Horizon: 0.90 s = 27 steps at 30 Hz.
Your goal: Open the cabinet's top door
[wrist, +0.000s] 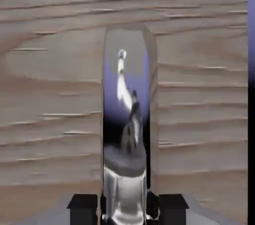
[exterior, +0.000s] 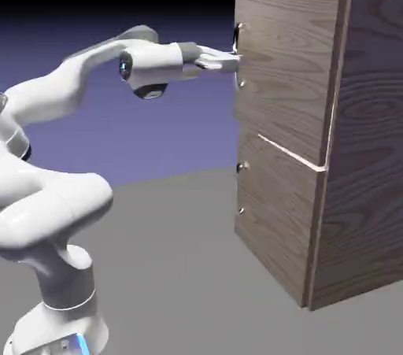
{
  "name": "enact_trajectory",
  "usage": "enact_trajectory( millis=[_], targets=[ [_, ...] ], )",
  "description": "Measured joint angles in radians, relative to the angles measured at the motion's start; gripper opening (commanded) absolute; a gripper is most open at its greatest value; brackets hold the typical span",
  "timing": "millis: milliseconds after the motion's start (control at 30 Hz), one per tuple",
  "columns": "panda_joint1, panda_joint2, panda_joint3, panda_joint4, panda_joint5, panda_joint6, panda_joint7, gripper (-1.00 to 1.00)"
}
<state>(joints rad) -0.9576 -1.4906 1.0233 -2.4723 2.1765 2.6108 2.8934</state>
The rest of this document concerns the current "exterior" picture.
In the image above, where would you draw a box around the tall wooden cabinet door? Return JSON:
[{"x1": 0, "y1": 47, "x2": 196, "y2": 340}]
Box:
[{"x1": 233, "y1": 0, "x2": 345, "y2": 171}]

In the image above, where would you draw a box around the short wooden cabinet door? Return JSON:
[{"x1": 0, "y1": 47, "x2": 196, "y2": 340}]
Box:
[{"x1": 234, "y1": 131, "x2": 327, "y2": 309}]

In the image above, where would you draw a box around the short curved metal handle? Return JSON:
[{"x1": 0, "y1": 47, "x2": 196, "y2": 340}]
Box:
[{"x1": 236, "y1": 161, "x2": 250, "y2": 216}]

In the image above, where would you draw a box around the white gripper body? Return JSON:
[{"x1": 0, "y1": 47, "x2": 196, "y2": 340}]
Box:
[{"x1": 193, "y1": 45, "x2": 242, "y2": 75}]

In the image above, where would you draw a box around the wooden cabinet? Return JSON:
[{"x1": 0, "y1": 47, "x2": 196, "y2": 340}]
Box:
[{"x1": 233, "y1": 0, "x2": 403, "y2": 312}]

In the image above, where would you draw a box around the long curved metal handle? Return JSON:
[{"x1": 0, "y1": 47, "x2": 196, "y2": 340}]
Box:
[{"x1": 231, "y1": 22, "x2": 246, "y2": 89}]

